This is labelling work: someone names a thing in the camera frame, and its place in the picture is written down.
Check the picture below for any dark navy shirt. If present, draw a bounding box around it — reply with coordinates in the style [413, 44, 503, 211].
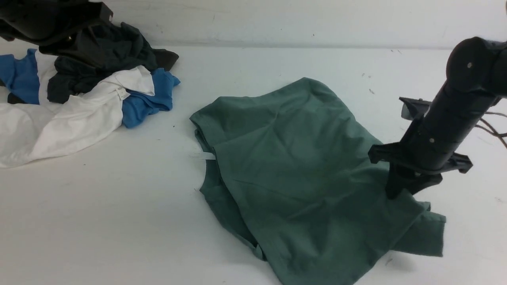
[47, 22, 179, 104]

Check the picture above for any green long-sleeved shirt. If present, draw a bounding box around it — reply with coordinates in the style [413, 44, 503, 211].
[190, 78, 446, 285]

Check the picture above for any blue shirt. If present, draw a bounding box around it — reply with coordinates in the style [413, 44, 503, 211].
[0, 49, 180, 129]

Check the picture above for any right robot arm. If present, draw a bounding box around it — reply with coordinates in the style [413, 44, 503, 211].
[368, 37, 507, 199]

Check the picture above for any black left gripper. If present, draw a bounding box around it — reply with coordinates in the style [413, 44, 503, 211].
[0, 0, 113, 45]

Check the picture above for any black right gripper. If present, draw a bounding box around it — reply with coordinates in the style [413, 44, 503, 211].
[368, 82, 497, 199]

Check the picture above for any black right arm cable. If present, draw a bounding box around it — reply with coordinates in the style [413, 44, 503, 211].
[475, 111, 507, 150]

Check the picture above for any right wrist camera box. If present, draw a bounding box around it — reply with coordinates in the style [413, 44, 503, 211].
[399, 97, 431, 121]

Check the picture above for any white shirt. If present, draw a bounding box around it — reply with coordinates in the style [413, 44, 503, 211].
[0, 51, 154, 168]

